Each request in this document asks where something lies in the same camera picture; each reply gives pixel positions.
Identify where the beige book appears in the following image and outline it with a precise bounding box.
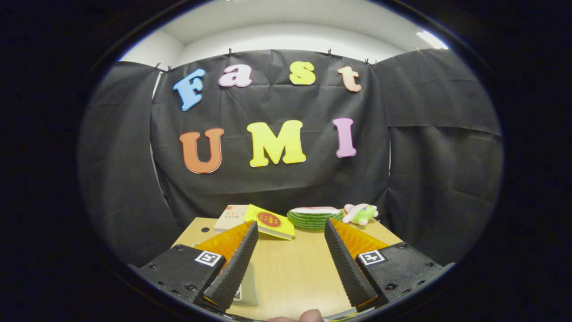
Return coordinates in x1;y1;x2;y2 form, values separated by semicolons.
213;204;249;234

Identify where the green fabric storage box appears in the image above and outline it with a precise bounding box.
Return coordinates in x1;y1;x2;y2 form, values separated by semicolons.
230;263;260;307

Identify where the pink and green plush toy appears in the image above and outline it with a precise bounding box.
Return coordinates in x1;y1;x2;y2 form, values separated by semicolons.
342;203;379;226

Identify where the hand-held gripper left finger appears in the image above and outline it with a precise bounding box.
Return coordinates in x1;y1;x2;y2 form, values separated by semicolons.
139;220;260;313

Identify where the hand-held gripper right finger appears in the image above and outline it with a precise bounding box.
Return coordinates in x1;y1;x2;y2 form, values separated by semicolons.
324;218;455;313

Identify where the yellow book with red circle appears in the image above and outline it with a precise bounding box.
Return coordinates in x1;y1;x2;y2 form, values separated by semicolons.
243;204;296;241

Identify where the square ceiling light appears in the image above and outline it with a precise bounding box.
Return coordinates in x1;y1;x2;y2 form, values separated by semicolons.
416;30;449;50

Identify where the watermelon slice plush toy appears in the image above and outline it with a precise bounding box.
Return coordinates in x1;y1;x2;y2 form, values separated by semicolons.
287;206;345;231

